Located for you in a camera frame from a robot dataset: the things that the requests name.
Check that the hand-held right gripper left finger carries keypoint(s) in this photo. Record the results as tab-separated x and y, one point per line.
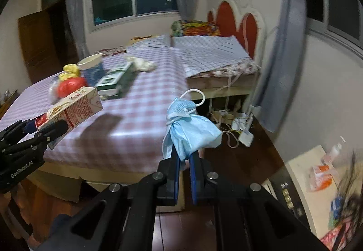
175	174

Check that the green white carton box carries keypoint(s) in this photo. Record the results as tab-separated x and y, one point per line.
113	78

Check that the white tissue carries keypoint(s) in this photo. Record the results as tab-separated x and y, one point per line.
141	64

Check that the blue paper cup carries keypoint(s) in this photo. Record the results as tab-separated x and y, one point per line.
92	72

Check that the red plastic bag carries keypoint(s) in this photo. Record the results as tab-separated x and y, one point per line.
71	87

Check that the beige milk carton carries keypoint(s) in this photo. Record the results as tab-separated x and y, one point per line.
76	109

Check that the blue face mask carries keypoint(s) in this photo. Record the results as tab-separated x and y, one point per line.
192	131

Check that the yellow patterned blanket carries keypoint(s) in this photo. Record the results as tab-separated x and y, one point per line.
143	38

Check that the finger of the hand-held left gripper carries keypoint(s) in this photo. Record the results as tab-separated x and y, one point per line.
29	127
54	129

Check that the tied grey curtain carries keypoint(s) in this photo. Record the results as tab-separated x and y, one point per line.
286	41

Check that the clear crumpled plastic wrap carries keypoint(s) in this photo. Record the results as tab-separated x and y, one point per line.
54	89

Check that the colourful floral cloth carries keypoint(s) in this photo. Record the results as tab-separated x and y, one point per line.
340	235

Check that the clear plastic bottle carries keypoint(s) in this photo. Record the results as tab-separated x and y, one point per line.
334	150

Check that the white grid patterned quilt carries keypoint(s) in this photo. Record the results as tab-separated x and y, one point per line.
204	52

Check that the white desk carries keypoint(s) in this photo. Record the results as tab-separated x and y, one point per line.
300	171

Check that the red white headboard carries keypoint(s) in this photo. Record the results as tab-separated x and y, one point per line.
249	29

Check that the orange white packet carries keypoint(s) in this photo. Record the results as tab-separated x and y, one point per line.
320	178

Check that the colourful patterned pillow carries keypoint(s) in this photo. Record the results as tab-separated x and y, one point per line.
195	28

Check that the pink checked blanket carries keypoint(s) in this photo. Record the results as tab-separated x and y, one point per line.
141	103

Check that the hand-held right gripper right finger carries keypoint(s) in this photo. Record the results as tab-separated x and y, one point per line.
194	180

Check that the brown wooden door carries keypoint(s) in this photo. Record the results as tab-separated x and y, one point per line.
35	46

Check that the yellow cloth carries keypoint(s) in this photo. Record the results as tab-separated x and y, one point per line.
71	69

